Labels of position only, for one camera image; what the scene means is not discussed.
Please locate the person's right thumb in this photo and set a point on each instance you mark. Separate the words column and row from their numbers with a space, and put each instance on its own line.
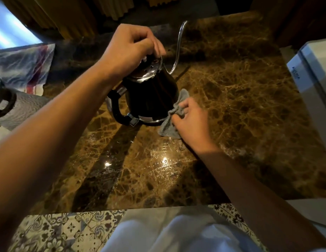
column 177, row 121

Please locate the crumpled clear plastic bag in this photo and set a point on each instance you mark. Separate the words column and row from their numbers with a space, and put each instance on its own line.
column 23, row 65

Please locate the black gooseneck kettle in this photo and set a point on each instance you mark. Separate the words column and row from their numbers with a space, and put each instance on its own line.
column 152, row 97

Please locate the person's right hand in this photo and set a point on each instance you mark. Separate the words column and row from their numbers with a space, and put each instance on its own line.
column 194, row 125

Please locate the grey cleaning cloth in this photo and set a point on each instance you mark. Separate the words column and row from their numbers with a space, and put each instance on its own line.
column 167, row 129

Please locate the grey textured roll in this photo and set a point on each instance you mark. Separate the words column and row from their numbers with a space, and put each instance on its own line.
column 23, row 110

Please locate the white flat panel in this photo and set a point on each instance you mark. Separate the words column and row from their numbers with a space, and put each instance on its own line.
column 312, row 209

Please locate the person's left forearm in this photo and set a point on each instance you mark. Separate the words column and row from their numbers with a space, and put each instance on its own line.
column 47, row 133

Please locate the white box appliance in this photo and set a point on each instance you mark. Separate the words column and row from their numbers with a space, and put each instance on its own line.
column 314, row 83

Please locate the bright window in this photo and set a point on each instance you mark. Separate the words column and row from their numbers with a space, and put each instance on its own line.
column 10, row 26

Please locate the person's left hand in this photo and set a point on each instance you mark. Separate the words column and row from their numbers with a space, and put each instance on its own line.
column 123, row 49

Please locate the yellow pleated curtain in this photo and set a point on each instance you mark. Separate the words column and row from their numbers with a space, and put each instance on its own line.
column 73, row 13

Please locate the person's right forearm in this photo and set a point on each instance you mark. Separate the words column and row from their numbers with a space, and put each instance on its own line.
column 257, row 202

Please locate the dark wooden cabinet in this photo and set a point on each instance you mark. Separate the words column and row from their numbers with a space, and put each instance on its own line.
column 294, row 18

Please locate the person's white garment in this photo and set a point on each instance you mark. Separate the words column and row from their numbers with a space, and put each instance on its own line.
column 178, row 233

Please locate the person's left fingers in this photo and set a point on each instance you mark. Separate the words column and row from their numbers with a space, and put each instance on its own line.
column 148, row 44

